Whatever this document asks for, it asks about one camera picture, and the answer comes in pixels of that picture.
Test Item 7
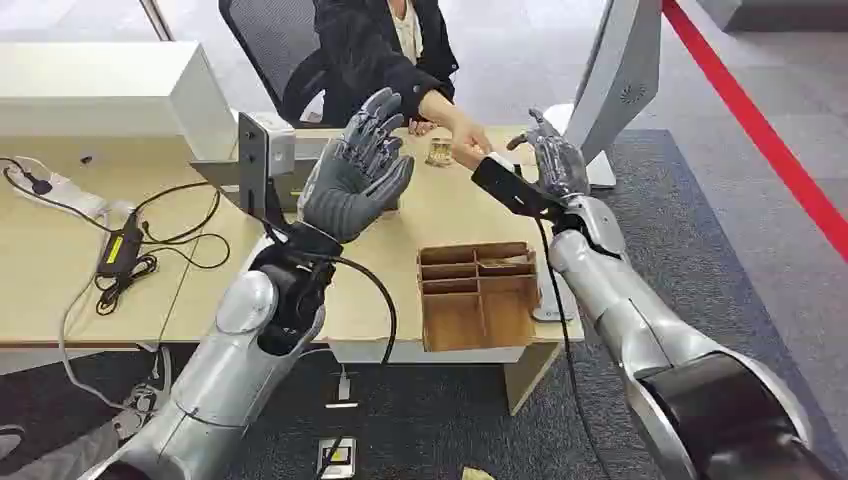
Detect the black mesh office chair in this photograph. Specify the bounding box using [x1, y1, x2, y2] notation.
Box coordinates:
[218, 0, 333, 128]

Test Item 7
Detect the floor socket plate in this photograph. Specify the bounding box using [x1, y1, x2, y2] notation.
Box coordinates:
[316, 436, 358, 480]

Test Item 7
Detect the white cabinet box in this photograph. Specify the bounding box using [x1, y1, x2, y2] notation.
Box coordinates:
[0, 40, 238, 162]

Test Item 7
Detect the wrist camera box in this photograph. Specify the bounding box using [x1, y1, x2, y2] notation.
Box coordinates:
[237, 111, 297, 223]
[471, 152, 564, 221]

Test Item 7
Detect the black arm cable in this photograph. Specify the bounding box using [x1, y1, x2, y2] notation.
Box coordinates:
[533, 215, 614, 480]
[248, 192, 399, 480]

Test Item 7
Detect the black adapter cable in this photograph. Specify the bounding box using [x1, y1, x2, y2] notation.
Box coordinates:
[94, 182, 232, 317]

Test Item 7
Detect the white cable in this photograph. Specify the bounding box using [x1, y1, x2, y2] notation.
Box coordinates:
[58, 198, 175, 439]

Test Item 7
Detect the person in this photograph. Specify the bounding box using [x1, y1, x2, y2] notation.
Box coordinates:
[281, 0, 495, 172]

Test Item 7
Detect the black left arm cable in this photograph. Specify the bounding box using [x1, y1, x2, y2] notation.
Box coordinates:
[248, 192, 399, 480]

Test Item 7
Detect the person's right hand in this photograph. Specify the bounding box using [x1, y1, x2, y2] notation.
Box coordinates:
[450, 119, 495, 172]

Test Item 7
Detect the black power adapter yellow label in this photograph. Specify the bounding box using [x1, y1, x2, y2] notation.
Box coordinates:
[95, 211, 146, 280]

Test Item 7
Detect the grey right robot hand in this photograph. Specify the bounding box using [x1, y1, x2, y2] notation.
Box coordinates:
[506, 108, 592, 201]

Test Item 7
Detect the grey plinth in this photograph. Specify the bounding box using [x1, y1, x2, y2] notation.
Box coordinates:
[695, 0, 848, 34]

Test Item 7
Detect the grey laptop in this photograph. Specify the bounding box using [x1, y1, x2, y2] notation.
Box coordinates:
[190, 135, 400, 215]

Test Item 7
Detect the silver metal post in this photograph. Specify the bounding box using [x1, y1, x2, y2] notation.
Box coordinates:
[139, 0, 176, 42]

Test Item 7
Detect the silver monitor with stand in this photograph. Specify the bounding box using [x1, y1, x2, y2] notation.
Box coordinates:
[541, 0, 664, 191]

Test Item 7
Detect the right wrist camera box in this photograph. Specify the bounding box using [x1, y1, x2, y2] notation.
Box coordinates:
[471, 152, 564, 221]

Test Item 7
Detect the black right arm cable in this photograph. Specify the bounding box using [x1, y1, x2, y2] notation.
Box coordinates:
[533, 215, 614, 480]

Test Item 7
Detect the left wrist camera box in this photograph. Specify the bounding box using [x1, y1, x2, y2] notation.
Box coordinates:
[237, 111, 297, 223]

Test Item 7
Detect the wooden card box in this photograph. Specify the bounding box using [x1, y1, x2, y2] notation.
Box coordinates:
[417, 241, 541, 354]

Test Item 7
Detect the black plug cable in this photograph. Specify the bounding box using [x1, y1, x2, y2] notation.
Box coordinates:
[0, 156, 119, 234]

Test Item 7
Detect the white floor connector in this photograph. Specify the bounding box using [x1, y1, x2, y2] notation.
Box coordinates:
[324, 364, 361, 411]

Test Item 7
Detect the white power strip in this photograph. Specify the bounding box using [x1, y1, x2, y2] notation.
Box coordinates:
[6, 168, 111, 220]

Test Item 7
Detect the red floor tape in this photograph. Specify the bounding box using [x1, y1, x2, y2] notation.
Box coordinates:
[662, 0, 848, 264]

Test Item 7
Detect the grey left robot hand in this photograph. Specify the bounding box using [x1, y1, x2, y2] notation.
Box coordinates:
[296, 87, 416, 245]

